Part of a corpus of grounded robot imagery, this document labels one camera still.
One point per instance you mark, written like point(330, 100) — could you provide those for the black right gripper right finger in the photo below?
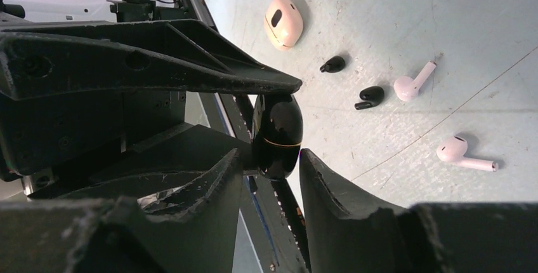
point(352, 230)

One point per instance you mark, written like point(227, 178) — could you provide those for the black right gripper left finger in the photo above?
point(106, 235)

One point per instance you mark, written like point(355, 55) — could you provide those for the black gold-trimmed charging case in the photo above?
point(277, 135)

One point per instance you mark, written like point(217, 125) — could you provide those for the black earbud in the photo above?
point(370, 97)
point(333, 65)

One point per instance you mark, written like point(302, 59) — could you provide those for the white-pink earbud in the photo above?
point(453, 149)
point(407, 88)

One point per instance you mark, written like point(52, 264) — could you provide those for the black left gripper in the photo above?
point(45, 59)

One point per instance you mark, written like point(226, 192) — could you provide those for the pink charging case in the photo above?
point(283, 24)

